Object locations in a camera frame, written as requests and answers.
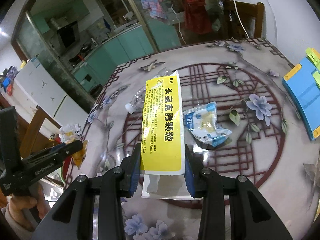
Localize teal kitchen cabinets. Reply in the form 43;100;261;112
31;0;182;93

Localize beige left sleeve forearm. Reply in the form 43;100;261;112
1;205;33;240

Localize blue green toy block set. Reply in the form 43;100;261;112
282;48;320;140

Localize yellow medicine box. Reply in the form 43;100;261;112
140;71;193;201

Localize white refrigerator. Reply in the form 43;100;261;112
14;57;88;127

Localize blue white snack wrapper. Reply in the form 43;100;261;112
183;102;232;147

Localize red hanging jacket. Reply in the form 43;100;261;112
183;0;212;35

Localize wooden chair by wall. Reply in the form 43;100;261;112
222;0;265;39

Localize floral patterned tablecloth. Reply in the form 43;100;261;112
66;38;319;239

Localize red green-rimmed trash bucket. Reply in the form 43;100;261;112
61;157;72;189

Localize person's left hand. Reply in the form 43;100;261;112
9;183;50;224

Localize dark wooden chair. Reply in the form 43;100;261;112
20;105;61;159

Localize yellow white wrapper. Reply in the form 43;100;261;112
49;123;89;170

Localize clear plastic water bottle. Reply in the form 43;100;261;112
125;68;173;114

